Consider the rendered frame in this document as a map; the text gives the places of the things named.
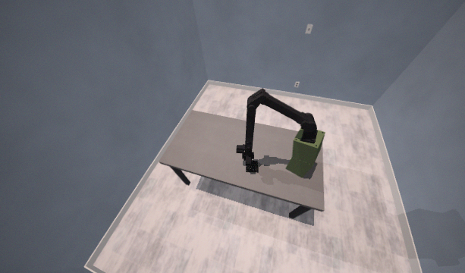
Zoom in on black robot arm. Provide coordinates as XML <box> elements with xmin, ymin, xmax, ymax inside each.
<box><xmin>236</xmin><ymin>89</ymin><xmax>318</xmax><ymax>166</ymax></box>

